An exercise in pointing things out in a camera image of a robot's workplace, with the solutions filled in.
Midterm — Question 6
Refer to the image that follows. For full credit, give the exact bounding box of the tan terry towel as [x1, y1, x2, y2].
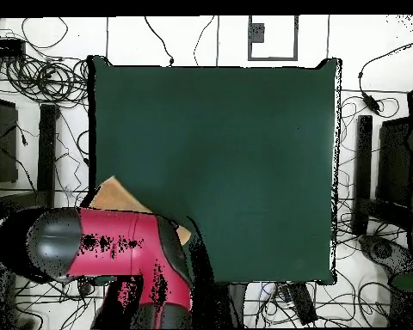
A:
[88, 174, 193, 247]

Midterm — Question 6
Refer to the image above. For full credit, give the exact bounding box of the coil of black cables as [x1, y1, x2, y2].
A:
[4, 56, 89, 104]

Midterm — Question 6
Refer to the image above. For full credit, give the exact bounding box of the black power adapter brick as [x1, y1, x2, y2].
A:
[361, 91, 382, 115]

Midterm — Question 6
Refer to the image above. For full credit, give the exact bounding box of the black power strip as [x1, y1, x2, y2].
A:
[287, 282, 319, 326]

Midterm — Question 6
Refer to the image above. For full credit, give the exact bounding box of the black electronics box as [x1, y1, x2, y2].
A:
[0, 38, 27, 62]

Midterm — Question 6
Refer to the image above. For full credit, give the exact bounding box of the dark floor beam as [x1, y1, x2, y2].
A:
[0, 190, 39, 216]
[371, 198, 413, 229]

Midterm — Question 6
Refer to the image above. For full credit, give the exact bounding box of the dark green table cloth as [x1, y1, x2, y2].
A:
[87, 54, 343, 286]

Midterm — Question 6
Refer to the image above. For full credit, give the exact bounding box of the dark grey square plate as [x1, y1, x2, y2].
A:
[249, 22, 265, 44]

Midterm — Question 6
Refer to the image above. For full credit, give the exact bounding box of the black rectangular case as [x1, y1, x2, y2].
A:
[376, 116, 413, 207]
[0, 95, 19, 185]

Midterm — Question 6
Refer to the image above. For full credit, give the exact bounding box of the black upright floor bar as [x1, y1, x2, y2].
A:
[36, 103, 60, 208]
[351, 114, 373, 236]

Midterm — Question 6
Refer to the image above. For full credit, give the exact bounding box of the black robot pedestal stand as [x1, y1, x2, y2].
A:
[192, 283, 246, 329]

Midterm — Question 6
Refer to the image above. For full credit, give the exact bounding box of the black cable with plug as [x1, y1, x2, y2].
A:
[143, 15, 176, 67]

